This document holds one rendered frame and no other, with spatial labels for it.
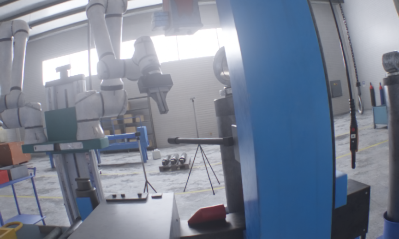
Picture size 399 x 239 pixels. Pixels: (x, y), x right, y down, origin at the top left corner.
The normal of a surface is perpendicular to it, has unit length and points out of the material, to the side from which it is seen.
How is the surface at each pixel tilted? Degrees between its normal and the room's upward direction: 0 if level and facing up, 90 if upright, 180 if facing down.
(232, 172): 90
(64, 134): 90
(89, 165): 90
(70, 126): 90
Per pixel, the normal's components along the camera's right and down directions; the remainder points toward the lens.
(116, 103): 0.58, 0.14
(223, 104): -0.77, 0.08
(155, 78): 0.41, -0.52
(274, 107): 0.06, -0.05
